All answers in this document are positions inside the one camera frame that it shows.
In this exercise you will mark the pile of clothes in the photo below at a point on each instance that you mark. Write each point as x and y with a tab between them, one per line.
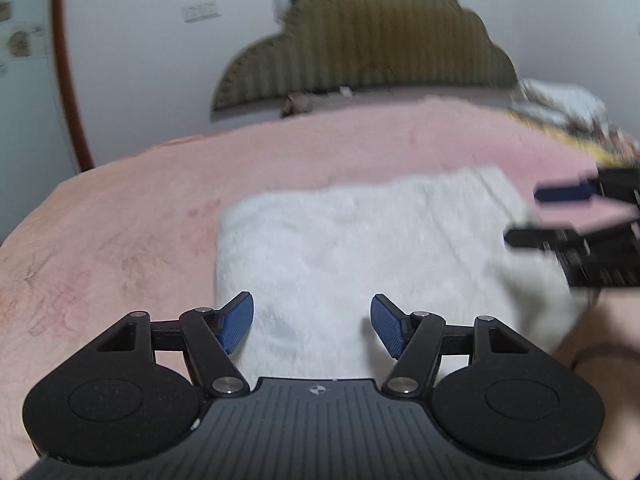
590	140

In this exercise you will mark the white crumpled cloth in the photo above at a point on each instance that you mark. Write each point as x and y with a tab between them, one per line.
560	100

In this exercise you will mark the brown wooden baseboard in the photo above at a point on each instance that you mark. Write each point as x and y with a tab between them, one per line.
67	60

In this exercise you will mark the white towel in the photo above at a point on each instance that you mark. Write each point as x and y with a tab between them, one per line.
380	240

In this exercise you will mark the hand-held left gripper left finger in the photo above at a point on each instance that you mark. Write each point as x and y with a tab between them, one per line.
237	322

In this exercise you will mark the white wall socket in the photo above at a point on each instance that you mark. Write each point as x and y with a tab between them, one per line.
201	11

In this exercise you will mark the olive scalloped headboard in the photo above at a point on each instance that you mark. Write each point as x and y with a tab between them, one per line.
370	35

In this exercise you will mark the person's right forearm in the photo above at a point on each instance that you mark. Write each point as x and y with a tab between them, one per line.
615	410

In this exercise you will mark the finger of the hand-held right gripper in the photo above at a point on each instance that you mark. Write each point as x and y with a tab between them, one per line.
532	238
562	194

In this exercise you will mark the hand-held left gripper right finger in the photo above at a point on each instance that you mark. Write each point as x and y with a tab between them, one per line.
387	325

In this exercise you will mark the pink blanket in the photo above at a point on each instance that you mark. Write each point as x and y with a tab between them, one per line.
125	210

